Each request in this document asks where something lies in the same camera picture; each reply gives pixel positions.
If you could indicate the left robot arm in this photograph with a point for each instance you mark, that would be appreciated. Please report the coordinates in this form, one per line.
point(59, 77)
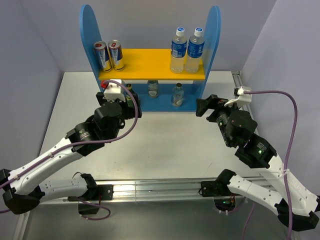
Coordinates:
point(28, 186)

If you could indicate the blue label water bottle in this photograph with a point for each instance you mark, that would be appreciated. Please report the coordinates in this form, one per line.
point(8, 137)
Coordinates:
point(178, 51)
point(194, 51)

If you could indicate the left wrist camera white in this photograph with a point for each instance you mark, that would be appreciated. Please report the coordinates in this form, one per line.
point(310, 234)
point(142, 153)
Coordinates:
point(113, 92)

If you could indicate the energy drink can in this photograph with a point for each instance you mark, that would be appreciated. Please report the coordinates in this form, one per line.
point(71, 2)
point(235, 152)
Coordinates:
point(116, 55)
point(101, 52)

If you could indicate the yellow shelf board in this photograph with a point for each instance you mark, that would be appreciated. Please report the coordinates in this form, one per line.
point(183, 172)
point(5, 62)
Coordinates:
point(150, 64)

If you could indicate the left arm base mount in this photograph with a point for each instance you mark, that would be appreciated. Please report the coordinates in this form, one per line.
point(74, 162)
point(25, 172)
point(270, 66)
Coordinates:
point(91, 201)

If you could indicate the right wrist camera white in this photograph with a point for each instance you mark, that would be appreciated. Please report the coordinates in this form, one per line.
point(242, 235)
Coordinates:
point(240, 97)

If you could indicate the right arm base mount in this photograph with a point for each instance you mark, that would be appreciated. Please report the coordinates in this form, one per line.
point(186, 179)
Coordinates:
point(224, 200)

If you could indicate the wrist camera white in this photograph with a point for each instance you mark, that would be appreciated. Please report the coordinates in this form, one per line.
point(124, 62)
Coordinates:
point(113, 92)
point(240, 97)

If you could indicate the clear glass bottle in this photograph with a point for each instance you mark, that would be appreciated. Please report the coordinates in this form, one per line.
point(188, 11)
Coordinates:
point(153, 88)
point(177, 96)

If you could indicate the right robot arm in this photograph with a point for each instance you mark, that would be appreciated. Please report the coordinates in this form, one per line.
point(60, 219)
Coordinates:
point(293, 204)

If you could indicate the right energy drink can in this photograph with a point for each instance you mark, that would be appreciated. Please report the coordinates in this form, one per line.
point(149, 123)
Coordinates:
point(116, 55)

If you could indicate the aluminium rail frame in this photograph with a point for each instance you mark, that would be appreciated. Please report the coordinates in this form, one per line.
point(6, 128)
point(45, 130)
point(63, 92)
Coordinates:
point(156, 173)

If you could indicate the green glass bottle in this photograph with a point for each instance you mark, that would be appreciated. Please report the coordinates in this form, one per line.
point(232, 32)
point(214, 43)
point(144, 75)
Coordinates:
point(128, 97)

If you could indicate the blue wooden shelf frame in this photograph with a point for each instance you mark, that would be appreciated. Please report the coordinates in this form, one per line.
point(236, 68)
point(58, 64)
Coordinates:
point(90, 34)

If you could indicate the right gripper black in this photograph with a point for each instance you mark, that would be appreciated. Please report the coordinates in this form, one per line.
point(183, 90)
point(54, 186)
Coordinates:
point(212, 101)

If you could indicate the clear glass bottle front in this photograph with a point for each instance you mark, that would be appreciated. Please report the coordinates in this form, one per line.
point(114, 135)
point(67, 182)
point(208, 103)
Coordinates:
point(153, 88)

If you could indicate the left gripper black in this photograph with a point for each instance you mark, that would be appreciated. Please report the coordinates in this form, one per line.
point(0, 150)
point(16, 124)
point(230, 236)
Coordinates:
point(100, 96)

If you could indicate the left energy drink can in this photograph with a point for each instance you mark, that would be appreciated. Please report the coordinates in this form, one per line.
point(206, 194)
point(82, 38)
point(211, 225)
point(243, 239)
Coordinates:
point(101, 52)

